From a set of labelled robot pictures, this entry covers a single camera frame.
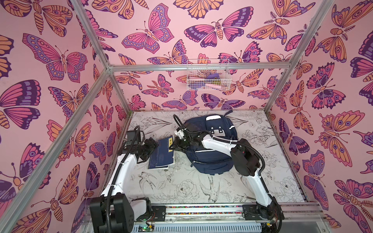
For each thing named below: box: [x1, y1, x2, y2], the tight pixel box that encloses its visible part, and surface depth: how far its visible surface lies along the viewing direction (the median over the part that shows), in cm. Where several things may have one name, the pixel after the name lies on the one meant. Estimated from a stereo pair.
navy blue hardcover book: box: [148, 134, 175, 170], surface depth 89 cm
